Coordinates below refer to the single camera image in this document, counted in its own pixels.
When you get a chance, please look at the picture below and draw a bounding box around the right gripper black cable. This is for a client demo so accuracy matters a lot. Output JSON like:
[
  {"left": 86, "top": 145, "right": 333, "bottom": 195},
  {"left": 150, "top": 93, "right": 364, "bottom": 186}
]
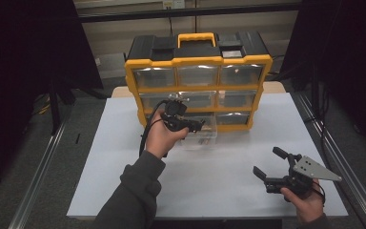
[{"left": 312, "top": 181, "right": 327, "bottom": 206}]

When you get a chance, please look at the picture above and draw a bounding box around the person's right hand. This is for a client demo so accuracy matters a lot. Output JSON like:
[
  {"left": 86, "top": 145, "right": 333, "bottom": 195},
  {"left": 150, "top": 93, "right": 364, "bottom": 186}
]
[{"left": 280, "top": 178, "right": 325, "bottom": 224}]

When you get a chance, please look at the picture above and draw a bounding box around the black floor cable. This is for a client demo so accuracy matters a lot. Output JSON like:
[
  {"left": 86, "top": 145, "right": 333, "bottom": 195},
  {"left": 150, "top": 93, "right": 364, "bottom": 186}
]
[{"left": 304, "top": 85, "right": 333, "bottom": 161}]

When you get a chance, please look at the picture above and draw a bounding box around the yellow cable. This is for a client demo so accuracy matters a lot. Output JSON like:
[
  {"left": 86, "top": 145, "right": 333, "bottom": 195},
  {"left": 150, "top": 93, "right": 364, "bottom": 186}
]
[{"left": 35, "top": 94, "right": 51, "bottom": 116}]

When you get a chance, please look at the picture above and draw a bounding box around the grid of clear small drawers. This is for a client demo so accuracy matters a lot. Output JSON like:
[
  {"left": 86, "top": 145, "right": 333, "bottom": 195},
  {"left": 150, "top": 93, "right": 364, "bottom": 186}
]
[{"left": 132, "top": 64, "right": 264, "bottom": 127}]

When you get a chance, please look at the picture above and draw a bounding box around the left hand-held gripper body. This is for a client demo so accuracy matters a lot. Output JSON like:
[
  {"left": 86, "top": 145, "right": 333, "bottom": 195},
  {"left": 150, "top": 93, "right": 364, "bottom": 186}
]
[{"left": 161, "top": 97, "right": 193, "bottom": 133}]

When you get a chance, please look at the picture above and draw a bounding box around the person's left hand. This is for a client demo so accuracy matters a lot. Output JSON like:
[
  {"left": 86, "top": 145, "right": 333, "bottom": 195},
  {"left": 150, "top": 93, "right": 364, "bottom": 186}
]
[{"left": 145, "top": 118, "right": 191, "bottom": 160}]

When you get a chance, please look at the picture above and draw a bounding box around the black horizontal bar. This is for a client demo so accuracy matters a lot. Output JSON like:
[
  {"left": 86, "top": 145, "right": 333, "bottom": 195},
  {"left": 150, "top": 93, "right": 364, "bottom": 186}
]
[{"left": 76, "top": 2, "right": 302, "bottom": 24}]

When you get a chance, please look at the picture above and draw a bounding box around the yellow and black organizer case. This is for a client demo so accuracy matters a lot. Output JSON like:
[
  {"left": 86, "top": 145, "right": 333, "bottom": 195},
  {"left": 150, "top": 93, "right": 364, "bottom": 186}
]
[{"left": 124, "top": 31, "right": 274, "bottom": 135}]

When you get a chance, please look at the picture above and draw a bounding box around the metal floor rail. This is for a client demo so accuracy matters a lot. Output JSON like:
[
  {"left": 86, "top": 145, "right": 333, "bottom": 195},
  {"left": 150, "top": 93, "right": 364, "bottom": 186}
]
[
  {"left": 8, "top": 122, "right": 67, "bottom": 229},
  {"left": 294, "top": 92, "right": 366, "bottom": 229}
]

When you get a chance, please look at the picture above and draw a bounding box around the clear plastic drawer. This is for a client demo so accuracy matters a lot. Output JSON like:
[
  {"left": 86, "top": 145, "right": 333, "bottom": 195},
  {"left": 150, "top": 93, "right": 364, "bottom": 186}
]
[{"left": 179, "top": 113, "right": 219, "bottom": 151}]

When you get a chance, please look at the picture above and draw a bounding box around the black metal stand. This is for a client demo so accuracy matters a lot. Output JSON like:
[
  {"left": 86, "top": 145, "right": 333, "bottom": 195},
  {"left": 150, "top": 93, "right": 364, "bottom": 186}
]
[{"left": 48, "top": 71, "right": 77, "bottom": 135}]

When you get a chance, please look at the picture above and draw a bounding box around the white wall socket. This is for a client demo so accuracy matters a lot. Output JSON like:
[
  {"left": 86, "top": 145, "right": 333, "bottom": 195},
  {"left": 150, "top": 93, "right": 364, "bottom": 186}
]
[{"left": 162, "top": 0, "right": 186, "bottom": 10}]

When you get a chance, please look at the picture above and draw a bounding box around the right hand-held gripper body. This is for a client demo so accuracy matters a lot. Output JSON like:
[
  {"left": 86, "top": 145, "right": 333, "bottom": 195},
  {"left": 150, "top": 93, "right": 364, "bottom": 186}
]
[{"left": 264, "top": 154, "right": 343, "bottom": 197}]

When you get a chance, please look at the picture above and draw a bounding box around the black curtain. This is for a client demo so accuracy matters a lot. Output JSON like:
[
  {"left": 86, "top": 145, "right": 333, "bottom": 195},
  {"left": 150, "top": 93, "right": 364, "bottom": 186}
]
[
  {"left": 280, "top": 0, "right": 366, "bottom": 158},
  {"left": 0, "top": 0, "right": 105, "bottom": 195}
]

